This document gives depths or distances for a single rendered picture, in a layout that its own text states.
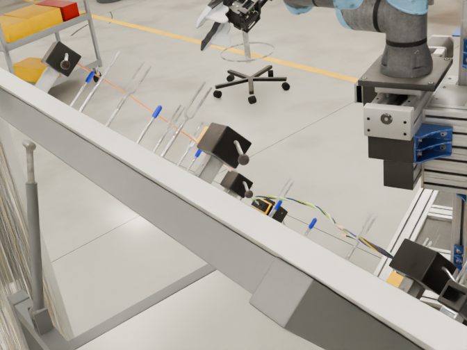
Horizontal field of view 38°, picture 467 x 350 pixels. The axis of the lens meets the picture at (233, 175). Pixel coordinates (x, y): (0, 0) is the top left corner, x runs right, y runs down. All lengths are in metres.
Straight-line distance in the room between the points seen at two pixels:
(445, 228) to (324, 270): 2.63
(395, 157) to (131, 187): 1.32
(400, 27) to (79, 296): 1.98
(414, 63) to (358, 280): 1.63
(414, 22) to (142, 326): 1.09
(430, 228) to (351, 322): 2.51
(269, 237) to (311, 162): 3.57
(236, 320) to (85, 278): 1.75
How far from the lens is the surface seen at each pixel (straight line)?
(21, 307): 1.57
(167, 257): 3.34
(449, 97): 2.09
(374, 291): 0.38
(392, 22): 1.97
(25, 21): 5.36
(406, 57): 1.98
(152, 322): 1.72
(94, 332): 1.74
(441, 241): 2.94
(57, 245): 3.65
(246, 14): 1.57
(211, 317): 1.70
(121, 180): 0.80
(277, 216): 1.48
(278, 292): 0.48
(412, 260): 0.98
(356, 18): 2.02
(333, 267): 0.40
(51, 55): 1.08
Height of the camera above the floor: 1.90
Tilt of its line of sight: 29 degrees down
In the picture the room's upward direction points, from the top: 8 degrees counter-clockwise
